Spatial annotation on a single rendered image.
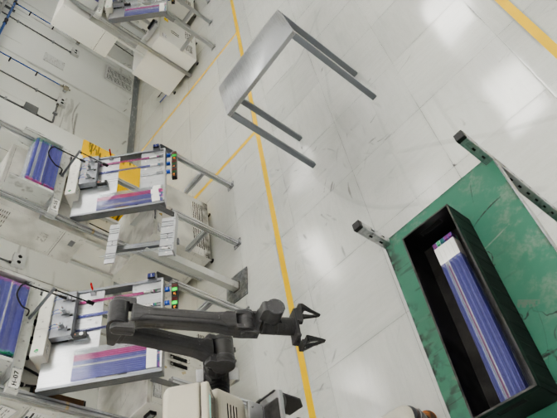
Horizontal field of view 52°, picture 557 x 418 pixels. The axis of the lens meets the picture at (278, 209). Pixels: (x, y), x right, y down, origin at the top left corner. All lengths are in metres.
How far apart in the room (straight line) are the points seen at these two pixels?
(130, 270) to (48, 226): 0.76
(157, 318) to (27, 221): 2.98
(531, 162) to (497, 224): 1.35
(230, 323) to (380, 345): 1.51
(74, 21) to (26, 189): 3.45
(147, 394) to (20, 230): 1.70
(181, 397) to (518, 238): 1.06
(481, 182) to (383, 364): 1.52
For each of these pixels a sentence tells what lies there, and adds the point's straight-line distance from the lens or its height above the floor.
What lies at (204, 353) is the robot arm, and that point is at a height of 1.31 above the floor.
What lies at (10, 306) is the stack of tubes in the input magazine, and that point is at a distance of 3.76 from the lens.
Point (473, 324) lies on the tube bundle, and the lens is 1.57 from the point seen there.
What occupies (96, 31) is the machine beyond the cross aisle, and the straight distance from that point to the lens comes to 7.60.
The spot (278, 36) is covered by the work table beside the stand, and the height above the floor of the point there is 0.80.
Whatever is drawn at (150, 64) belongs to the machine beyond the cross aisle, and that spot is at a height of 0.50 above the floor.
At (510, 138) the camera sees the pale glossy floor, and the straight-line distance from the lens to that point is 3.18.
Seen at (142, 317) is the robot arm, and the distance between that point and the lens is 1.72.
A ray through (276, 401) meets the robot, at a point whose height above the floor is 1.04.
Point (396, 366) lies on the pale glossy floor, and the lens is 3.04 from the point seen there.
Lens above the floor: 2.24
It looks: 31 degrees down
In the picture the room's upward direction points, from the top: 61 degrees counter-clockwise
